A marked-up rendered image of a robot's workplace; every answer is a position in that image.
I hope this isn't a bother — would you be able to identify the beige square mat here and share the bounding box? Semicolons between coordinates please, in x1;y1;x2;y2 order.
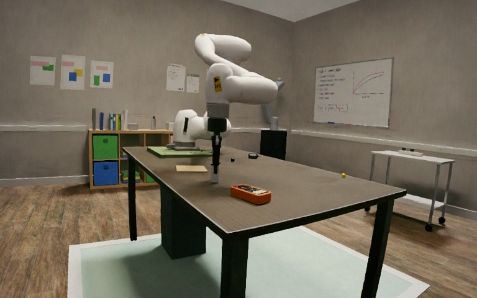
176;166;208;172

